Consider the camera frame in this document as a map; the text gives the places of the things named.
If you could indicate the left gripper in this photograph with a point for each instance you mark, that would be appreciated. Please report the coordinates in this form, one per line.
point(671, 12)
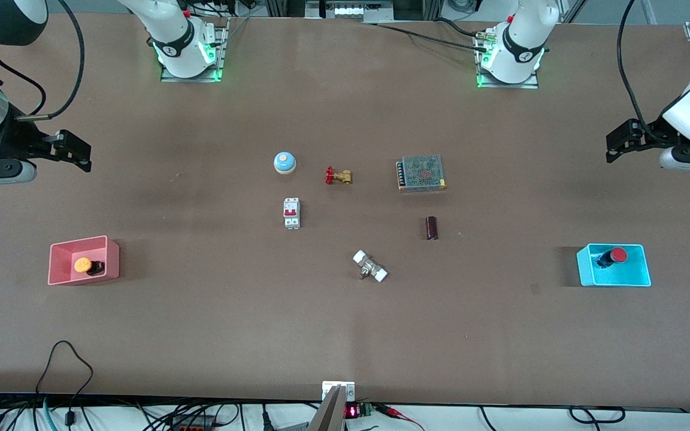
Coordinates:
point(650, 134)

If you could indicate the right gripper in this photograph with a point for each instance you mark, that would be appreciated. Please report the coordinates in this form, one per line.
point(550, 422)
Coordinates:
point(14, 142)

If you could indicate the yellow push button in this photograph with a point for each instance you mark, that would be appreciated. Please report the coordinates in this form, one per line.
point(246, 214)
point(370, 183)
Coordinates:
point(82, 265)

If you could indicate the red push button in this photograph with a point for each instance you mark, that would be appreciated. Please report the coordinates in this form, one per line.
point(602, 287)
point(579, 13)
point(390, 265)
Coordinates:
point(619, 255)

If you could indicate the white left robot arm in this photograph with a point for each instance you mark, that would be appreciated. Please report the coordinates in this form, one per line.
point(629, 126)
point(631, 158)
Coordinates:
point(521, 42)

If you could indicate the pink plastic box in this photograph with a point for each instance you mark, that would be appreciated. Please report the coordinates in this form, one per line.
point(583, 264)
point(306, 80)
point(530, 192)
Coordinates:
point(105, 269)

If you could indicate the blue plastic box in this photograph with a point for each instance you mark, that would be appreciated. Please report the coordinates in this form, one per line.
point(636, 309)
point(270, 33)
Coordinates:
point(632, 275)

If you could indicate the blue call bell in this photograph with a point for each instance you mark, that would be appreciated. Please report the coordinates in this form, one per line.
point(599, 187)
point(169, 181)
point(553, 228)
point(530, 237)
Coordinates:
point(284, 161)

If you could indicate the perforated metal power supply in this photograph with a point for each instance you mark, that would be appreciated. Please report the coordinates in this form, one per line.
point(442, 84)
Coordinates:
point(423, 172)

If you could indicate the dark brown cylindrical capacitor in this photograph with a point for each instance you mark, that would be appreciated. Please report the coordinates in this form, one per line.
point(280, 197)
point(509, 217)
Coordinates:
point(432, 228)

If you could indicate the white circuit breaker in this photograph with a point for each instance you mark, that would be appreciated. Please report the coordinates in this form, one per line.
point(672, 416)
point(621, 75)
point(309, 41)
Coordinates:
point(291, 221)

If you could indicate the white-capped metal valve fitting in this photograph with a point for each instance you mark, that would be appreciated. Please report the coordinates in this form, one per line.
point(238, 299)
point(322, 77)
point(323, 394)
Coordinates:
point(370, 267)

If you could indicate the white power strip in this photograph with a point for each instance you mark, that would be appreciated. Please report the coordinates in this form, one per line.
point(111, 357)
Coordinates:
point(348, 10)

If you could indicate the red alligator clip lead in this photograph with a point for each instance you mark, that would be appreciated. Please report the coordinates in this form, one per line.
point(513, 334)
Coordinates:
point(396, 413)

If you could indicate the red LED display module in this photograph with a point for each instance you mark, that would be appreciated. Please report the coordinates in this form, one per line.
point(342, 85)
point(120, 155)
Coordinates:
point(352, 411)

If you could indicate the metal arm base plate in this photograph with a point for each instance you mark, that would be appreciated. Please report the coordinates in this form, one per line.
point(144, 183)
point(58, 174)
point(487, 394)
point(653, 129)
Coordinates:
point(510, 85)
point(192, 78)

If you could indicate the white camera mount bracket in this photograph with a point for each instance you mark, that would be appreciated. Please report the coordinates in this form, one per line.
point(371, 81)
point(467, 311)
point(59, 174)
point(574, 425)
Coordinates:
point(328, 388)

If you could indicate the grey camera mount bar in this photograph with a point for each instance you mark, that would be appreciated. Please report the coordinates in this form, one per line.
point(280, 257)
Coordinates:
point(330, 416)

